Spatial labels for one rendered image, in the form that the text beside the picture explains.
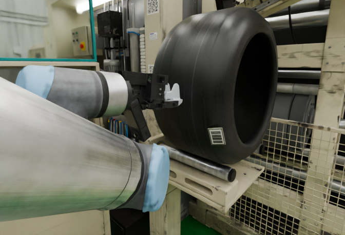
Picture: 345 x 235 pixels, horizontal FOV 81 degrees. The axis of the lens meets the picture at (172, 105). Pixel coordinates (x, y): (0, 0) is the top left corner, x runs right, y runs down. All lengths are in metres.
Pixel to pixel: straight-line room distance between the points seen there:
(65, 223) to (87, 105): 0.85
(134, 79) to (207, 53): 0.22
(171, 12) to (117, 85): 0.62
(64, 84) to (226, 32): 0.43
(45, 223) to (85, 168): 0.95
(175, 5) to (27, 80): 0.75
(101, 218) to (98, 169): 1.07
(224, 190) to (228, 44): 0.45
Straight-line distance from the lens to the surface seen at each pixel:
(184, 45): 0.62
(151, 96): 0.45
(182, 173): 0.80
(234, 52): 0.59
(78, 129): 0.17
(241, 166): 1.01
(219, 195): 0.73
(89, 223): 1.23
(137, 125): 0.47
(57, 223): 1.14
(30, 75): 0.35
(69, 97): 0.35
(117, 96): 0.39
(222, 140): 0.59
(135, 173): 0.24
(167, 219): 1.19
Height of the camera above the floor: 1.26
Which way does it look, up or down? 11 degrees down
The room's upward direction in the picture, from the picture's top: straight up
